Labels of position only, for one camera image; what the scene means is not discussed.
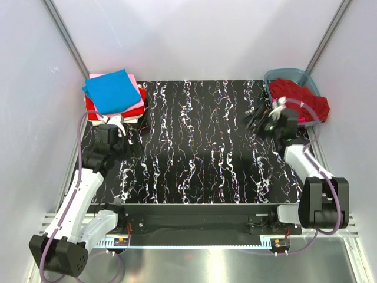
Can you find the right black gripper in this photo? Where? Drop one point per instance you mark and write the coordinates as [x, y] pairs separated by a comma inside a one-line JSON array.
[[264, 115]]

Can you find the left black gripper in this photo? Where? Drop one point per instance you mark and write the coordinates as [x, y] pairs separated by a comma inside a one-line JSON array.
[[136, 148]]

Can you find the dark red t shirt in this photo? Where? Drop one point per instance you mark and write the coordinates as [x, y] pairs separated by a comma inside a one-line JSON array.
[[289, 89]]

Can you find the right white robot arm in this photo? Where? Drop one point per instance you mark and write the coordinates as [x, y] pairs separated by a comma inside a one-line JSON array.
[[324, 202]]

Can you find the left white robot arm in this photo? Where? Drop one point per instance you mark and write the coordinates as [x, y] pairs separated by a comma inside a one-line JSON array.
[[65, 245]]

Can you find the white folded t shirt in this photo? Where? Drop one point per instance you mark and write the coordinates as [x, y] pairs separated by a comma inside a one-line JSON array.
[[131, 120]]

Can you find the red folded t shirt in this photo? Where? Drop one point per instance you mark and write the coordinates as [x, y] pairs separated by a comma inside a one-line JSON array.
[[135, 110]]

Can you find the blue folded t shirt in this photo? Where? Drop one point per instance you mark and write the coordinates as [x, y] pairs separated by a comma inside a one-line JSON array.
[[112, 93]]

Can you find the black marble pattern mat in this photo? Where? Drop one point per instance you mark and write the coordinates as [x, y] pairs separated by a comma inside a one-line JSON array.
[[197, 149]]

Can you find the teal plastic bin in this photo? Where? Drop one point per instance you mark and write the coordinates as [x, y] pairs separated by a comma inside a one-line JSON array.
[[298, 76]]

